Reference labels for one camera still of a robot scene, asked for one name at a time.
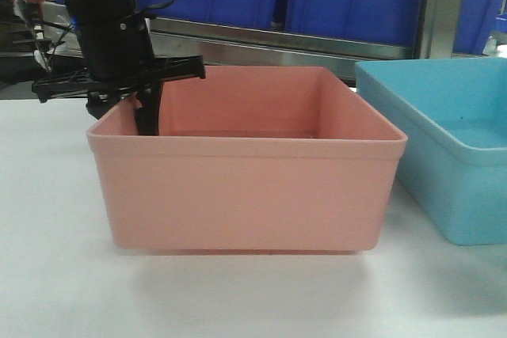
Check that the blue crate far right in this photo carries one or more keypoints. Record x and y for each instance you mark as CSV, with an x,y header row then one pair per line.
x,y
476,22

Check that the stainless steel shelf rack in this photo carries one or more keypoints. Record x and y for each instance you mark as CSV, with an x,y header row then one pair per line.
x,y
232,45

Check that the black arm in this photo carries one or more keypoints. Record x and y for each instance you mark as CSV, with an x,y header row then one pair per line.
x,y
95,11

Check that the pink plastic box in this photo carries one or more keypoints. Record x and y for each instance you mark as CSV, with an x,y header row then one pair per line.
x,y
249,158

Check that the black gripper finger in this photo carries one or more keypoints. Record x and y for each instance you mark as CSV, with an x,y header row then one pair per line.
x,y
147,114
98,104

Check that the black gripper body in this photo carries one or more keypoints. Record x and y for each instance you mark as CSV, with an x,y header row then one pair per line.
x,y
118,60

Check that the light blue plastic box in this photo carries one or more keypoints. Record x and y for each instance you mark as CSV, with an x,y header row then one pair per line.
x,y
453,112

